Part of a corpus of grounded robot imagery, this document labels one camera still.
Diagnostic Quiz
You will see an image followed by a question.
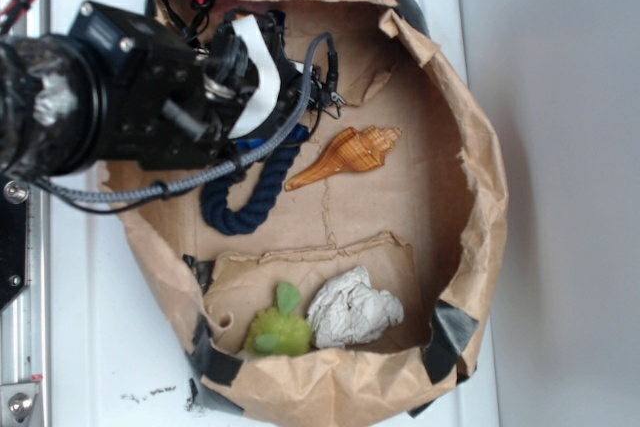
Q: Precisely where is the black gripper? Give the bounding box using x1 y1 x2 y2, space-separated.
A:
67 0 306 172

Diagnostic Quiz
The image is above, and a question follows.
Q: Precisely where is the dark blue twisted rope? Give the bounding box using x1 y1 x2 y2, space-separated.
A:
200 124 307 236

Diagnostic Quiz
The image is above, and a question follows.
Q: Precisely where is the orange plastic conch shell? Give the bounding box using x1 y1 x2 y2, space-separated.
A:
284 125 403 192

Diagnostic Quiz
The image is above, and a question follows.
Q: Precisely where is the brown paper bag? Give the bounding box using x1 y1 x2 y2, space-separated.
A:
119 0 508 426

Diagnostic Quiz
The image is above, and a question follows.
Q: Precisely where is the green fuzzy toy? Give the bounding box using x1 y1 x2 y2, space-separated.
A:
244 282 312 356

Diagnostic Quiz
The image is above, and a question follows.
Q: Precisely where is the crumpled white paper ball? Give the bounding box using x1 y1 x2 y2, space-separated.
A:
307 265 404 349

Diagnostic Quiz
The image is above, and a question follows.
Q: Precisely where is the white ribbon cable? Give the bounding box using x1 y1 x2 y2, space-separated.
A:
227 16 281 141

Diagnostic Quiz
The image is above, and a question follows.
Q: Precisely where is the grey braided cable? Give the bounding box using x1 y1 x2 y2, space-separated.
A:
29 32 335 203

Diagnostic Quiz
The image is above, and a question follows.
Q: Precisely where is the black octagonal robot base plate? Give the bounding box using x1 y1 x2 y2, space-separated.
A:
0 175 30 312

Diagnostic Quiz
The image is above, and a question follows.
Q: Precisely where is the aluminium extrusion rail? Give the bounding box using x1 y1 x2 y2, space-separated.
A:
0 0 51 427

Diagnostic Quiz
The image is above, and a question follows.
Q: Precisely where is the metal corner bracket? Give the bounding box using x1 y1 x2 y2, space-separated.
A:
1 382 43 427

